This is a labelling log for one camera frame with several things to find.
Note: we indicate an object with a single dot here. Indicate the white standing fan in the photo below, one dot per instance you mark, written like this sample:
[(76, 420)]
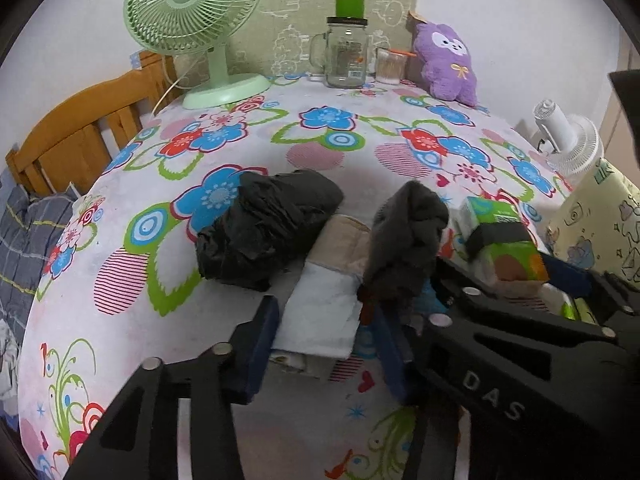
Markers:
[(575, 145)]

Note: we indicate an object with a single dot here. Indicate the small cartoon printed box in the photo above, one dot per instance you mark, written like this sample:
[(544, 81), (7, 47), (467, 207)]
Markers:
[(300, 364)]

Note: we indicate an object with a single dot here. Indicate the purple plush bunny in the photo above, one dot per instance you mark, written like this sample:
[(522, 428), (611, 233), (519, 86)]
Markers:
[(450, 65)]

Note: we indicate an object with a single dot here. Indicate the green desk fan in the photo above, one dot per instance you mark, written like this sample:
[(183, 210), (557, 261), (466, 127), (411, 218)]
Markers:
[(192, 5)]

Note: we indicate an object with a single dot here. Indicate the floral tablecloth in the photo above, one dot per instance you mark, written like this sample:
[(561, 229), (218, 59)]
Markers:
[(300, 160)]

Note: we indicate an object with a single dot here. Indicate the black plastic bag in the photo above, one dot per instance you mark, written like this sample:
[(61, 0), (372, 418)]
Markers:
[(265, 230)]

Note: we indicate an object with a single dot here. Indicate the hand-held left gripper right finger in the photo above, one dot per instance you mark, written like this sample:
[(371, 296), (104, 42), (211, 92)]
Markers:
[(397, 365)]

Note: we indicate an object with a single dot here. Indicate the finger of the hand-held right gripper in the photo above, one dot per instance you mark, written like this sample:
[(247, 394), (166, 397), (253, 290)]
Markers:
[(567, 272), (490, 360)]

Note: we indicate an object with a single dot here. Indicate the green tissue pack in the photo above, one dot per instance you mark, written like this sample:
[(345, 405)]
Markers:
[(505, 255)]

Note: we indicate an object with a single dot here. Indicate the grey sock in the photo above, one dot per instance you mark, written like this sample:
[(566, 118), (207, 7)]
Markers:
[(405, 245)]

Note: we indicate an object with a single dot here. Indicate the green patterned board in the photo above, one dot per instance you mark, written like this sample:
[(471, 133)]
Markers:
[(300, 5)]

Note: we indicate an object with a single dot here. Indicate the glass jar mug green lid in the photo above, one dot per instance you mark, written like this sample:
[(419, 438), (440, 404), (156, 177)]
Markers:
[(345, 55)]

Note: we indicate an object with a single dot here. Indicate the yellow cartoon storage box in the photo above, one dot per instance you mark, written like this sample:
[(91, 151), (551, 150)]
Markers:
[(600, 220)]

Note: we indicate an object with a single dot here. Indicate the white cloth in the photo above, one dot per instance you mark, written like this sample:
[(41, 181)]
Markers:
[(325, 305)]

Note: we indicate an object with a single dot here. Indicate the grey plaid blanket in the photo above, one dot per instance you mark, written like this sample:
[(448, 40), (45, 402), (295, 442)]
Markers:
[(30, 240)]

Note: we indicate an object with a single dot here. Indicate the cotton swab jar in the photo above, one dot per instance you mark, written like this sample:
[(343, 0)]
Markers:
[(390, 67)]

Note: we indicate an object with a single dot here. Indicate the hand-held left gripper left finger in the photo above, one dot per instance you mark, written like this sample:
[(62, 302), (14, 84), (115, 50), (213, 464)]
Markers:
[(260, 355)]

